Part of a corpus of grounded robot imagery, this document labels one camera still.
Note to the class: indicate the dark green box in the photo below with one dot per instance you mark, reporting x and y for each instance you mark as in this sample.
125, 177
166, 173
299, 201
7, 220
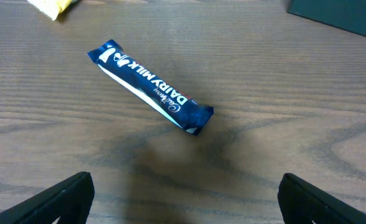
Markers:
349, 15

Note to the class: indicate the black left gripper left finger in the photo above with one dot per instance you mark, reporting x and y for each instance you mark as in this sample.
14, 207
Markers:
69, 201

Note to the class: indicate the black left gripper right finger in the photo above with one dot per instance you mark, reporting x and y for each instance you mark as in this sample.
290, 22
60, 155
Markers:
303, 203

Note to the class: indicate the blue Dairy Milk chocolate bar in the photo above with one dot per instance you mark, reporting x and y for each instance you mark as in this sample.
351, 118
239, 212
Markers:
175, 106

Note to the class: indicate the yellow snack bag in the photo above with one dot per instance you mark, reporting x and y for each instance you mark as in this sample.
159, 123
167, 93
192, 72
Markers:
51, 8

